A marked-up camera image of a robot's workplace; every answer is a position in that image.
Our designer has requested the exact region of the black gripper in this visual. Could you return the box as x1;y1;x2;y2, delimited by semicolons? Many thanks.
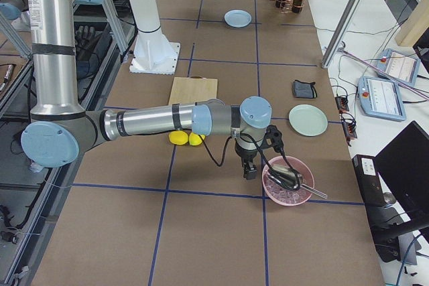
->
235;144;257;180

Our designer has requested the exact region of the light blue plate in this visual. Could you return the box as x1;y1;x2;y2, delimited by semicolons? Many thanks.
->
224;9;252;28

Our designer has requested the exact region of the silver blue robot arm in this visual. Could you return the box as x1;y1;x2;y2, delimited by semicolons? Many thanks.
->
21;0;271;179

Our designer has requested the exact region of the green plate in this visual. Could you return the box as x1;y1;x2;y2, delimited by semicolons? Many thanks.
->
289;104;328;137

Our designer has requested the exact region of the metal scoop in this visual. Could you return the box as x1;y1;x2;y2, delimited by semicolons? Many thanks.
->
268;164;328;199

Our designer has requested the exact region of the pink bowl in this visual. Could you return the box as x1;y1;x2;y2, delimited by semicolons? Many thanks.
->
262;155;314;206

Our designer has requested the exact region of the yellow lemon right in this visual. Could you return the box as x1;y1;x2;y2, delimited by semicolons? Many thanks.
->
188;133;205;146

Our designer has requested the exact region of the yellow lemon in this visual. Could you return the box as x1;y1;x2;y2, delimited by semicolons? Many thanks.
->
168;131;189;145
188;133;205;146

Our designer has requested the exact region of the yellow lemon left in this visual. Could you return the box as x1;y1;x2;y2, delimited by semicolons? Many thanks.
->
168;131;189;145

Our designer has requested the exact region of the dark folded cloth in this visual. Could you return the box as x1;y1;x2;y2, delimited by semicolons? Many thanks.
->
292;80;318;99

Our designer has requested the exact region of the wooden cutting board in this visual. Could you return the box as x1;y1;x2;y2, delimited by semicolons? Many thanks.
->
168;77;218;105

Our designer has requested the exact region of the black computer box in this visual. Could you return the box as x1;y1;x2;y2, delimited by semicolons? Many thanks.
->
352;154;386;207

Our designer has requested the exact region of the blue teach pendant near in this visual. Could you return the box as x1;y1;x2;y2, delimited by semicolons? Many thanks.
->
358;76;406;121

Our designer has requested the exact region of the blue teach pendant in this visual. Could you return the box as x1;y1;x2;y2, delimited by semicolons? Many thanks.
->
358;76;406;121
377;48;420;86

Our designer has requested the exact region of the black monitor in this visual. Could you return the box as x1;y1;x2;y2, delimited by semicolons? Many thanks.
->
375;121;428;214

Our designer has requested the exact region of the blue teach pendant far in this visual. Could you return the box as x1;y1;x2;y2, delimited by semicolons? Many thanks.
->
377;48;420;86

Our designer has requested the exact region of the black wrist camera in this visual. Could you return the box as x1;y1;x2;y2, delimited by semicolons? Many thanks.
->
265;125;284;153

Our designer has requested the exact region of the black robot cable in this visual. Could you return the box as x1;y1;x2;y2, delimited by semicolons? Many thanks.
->
202;131;302;190

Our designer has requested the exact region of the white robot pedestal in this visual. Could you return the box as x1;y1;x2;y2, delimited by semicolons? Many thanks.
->
129;0;180;75

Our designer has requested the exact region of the aluminium frame post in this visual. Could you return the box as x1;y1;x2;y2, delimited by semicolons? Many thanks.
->
321;0;362;68

